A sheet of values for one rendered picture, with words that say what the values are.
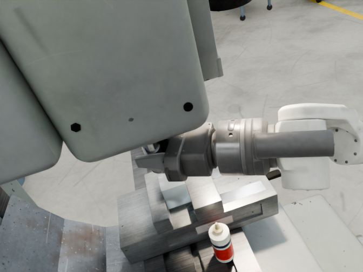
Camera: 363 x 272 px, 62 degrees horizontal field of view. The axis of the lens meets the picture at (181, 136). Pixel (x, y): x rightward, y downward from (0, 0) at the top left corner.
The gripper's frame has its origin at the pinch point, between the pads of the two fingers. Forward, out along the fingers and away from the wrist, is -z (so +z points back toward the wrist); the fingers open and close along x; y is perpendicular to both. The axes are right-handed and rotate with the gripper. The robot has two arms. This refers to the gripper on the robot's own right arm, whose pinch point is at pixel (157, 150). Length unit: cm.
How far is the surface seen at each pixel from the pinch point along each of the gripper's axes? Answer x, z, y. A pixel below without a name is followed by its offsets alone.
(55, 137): 12.5, -5.1, -13.7
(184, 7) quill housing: 4.6, 11.5, -23.3
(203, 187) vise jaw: -6.1, 3.7, 16.4
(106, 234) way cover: -3.0, -25.9, 32.2
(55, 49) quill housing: 11.1, -0.1, -23.5
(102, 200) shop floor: -85, -107, 122
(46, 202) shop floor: -81, -155, 122
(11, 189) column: -0.3, -41.1, 10.9
